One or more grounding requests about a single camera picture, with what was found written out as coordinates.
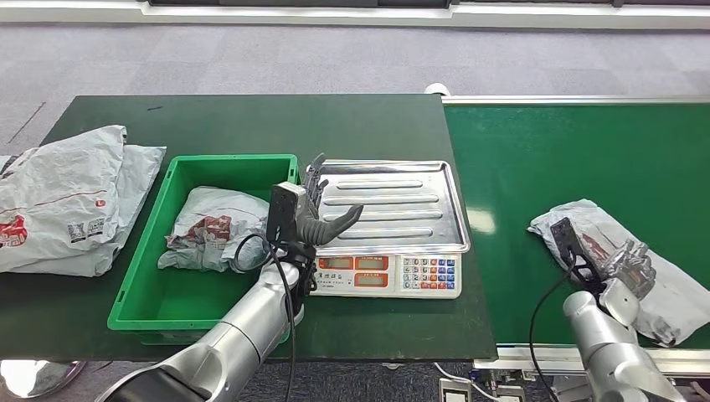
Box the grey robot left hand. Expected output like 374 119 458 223
296 153 366 247

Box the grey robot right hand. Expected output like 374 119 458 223
601 240 658 302

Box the long grey parcel red print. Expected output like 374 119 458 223
527 198 710 348

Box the pale grey flat parcel bag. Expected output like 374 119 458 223
0 145 167 277

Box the large grey parcel with barcodes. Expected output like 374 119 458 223
0 124 129 274

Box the white scale with steel tray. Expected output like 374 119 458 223
305 159 472 301

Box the green plastic crate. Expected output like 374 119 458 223
107 154 301 346

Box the white power strip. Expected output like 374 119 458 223
438 378 472 402

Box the round chrome base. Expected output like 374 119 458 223
0 359 88 399

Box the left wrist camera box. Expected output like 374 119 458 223
265 182 308 245

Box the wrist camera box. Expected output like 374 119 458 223
265 182 308 245
550 217 604 291

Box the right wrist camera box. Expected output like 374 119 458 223
550 217 604 291

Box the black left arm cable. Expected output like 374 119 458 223
233 233 299 402

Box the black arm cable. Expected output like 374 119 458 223
528 260 579 402
233 233 299 402

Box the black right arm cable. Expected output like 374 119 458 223
528 260 579 402

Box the white floor cable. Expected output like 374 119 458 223
432 361 503 402

